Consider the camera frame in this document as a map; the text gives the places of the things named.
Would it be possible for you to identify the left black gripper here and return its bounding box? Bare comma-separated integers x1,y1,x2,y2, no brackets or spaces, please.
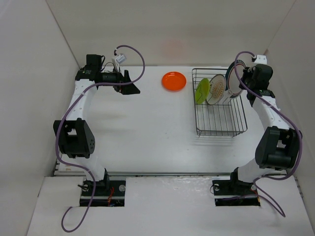
99,66,140,95

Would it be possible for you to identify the white plate green red rim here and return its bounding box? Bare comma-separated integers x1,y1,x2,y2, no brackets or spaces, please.
225,59,246,98

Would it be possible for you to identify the orange sunburst pattern plate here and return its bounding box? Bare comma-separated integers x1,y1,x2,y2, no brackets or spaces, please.
206,74,226,105

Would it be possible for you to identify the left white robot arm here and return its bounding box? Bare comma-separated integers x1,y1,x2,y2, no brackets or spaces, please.
53,54,140,195

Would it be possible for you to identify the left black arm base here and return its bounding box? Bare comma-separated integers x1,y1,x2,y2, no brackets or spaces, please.
78,174,126,207

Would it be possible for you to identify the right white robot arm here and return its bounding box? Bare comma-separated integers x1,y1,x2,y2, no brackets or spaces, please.
227,64,302,194

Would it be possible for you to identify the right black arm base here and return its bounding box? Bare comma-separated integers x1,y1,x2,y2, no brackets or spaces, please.
211,176,260,207

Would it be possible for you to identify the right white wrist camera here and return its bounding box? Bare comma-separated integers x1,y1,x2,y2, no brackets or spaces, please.
252,55,267,64

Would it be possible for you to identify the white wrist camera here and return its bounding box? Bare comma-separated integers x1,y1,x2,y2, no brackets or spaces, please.
112,54,126,72
252,55,267,64

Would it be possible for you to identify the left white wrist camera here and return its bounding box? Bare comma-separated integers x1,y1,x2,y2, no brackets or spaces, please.
112,54,126,72

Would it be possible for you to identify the grey wire dish rack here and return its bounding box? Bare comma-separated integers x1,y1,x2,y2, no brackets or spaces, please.
191,68,248,138

